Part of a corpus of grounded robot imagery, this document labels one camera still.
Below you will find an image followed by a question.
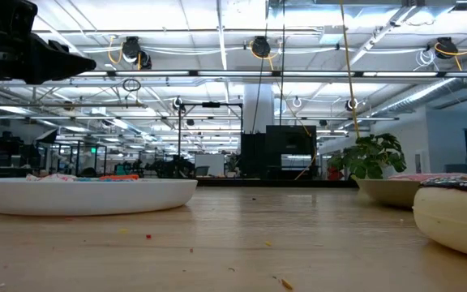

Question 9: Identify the black office monitor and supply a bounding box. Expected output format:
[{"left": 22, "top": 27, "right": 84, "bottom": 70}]
[{"left": 0, "top": 135, "right": 24, "bottom": 157}]

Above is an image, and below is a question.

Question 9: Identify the black cabinet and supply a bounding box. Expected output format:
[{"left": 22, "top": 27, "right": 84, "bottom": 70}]
[{"left": 240, "top": 124, "right": 319, "bottom": 180}]

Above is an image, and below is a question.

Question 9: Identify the green potted plant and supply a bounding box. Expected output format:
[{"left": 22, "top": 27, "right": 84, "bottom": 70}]
[{"left": 327, "top": 132, "right": 408, "bottom": 181}]

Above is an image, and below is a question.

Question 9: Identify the coiled black cable loop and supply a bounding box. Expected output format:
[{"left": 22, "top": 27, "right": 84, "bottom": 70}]
[{"left": 122, "top": 77, "right": 142, "bottom": 93}]

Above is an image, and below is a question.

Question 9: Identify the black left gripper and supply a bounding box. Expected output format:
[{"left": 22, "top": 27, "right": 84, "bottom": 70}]
[{"left": 0, "top": 28, "right": 96, "bottom": 85}]

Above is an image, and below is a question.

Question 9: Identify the white round plate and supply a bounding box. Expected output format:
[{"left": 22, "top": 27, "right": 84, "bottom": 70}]
[{"left": 0, "top": 178, "right": 199, "bottom": 217}]

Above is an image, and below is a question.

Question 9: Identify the yellow hanging cable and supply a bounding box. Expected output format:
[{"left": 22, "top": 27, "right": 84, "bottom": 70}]
[{"left": 338, "top": 0, "right": 362, "bottom": 140}]

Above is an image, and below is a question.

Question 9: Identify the black table edge rail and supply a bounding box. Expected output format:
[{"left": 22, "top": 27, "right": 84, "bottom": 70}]
[{"left": 195, "top": 177, "right": 358, "bottom": 188}]

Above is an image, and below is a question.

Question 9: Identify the red frosted donut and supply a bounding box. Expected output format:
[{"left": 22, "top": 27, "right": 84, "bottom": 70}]
[{"left": 98, "top": 174, "right": 140, "bottom": 182}]

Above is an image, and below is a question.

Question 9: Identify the white board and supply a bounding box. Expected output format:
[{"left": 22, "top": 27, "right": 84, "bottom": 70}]
[{"left": 195, "top": 153, "right": 225, "bottom": 178}]

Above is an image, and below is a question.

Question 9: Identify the black ceiling cord reel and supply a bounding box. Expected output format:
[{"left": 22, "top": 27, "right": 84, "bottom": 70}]
[
  {"left": 251, "top": 35, "right": 272, "bottom": 59},
  {"left": 435, "top": 36, "right": 461, "bottom": 61},
  {"left": 121, "top": 35, "right": 153, "bottom": 71}
]

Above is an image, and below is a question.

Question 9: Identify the silver ventilation duct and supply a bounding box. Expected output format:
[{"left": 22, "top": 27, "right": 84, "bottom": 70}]
[{"left": 369, "top": 76, "right": 460, "bottom": 118}]

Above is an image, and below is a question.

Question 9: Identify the white bowl far right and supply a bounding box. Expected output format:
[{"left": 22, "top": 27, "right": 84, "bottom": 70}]
[{"left": 353, "top": 178, "right": 423, "bottom": 210}]

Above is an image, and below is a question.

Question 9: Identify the white building column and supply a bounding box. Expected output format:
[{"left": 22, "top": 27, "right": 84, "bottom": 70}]
[{"left": 243, "top": 83, "right": 276, "bottom": 134}]

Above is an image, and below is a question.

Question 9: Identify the black hanging cable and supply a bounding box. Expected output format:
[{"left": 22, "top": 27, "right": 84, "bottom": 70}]
[
  {"left": 278, "top": 0, "right": 286, "bottom": 127},
  {"left": 251, "top": 0, "right": 270, "bottom": 134}
]

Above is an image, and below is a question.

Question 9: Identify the chocolate frosted sprinkled donut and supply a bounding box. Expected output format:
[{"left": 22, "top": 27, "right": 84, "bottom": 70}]
[{"left": 413, "top": 174, "right": 467, "bottom": 262}]

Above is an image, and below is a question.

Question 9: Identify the white sprinkled donut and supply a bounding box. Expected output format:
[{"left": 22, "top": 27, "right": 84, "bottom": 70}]
[{"left": 25, "top": 173, "right": 79, "bottom": 183}]

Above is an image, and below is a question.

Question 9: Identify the black metal frame stand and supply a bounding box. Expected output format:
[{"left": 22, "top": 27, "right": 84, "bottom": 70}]
[{"left": 178, "top": 101, "right": 245, "bottom": 157}]

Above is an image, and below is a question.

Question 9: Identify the long ceiling light bar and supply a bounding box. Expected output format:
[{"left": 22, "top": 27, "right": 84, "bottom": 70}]
[{"left": 75, "top": 69, "right": 467, "bottom": 79}]

